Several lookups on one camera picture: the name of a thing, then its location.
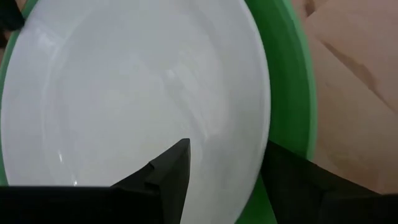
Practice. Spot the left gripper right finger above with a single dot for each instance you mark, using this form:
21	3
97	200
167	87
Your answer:
311	199

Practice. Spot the light green plate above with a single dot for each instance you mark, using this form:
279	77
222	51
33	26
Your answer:
140	87

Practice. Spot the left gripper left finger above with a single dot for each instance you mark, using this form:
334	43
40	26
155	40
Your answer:
168	186

